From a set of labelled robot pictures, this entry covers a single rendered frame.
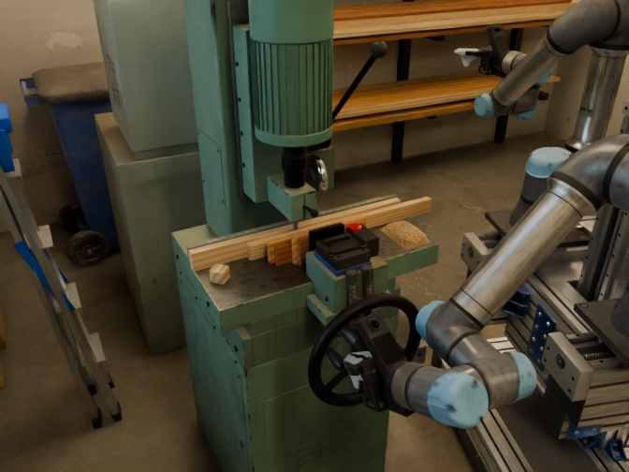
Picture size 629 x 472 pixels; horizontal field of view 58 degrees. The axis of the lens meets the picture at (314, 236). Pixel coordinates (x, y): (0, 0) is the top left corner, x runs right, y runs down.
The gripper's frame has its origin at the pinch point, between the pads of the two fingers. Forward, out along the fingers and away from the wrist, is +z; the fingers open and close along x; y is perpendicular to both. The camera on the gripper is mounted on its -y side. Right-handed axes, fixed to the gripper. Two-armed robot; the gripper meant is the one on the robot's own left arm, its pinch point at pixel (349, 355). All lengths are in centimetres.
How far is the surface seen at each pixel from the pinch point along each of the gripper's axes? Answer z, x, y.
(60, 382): 153, -57, 13
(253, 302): 19.6, -10.5, -13.0
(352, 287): 8.1, 8.3, -11.5
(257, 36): 6, 0, -66
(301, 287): 19.7, 1.6, -12.9
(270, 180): 31, 5, -39
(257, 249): 31.5, -2.5, -23.5
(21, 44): 225, -35, -149
